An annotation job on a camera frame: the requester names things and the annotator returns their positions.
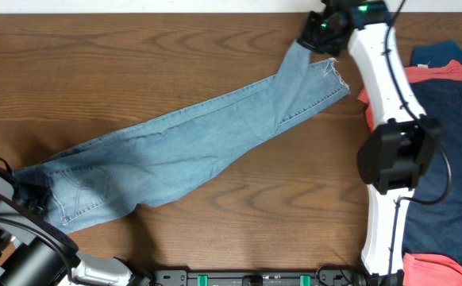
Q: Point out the dark navy blue garment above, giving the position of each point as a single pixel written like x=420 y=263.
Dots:
x=438 y=229

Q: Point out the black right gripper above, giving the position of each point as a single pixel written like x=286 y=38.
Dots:
x=304 y=36

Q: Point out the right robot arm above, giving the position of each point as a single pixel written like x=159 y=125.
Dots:
x=403 y=139

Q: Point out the red orange garment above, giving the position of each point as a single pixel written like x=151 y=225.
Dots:
x=452 y=71

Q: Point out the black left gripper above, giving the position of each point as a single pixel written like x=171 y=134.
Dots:
x=41 y=191

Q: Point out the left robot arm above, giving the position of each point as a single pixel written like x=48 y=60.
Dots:
x=33 y=252

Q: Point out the teal blue garment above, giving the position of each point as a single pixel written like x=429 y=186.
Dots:
x=436 y=55

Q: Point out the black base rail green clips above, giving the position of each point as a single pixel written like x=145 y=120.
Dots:
x=255 y=279

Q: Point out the light blue denim jeans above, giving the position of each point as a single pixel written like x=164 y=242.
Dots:
x=161 y=160

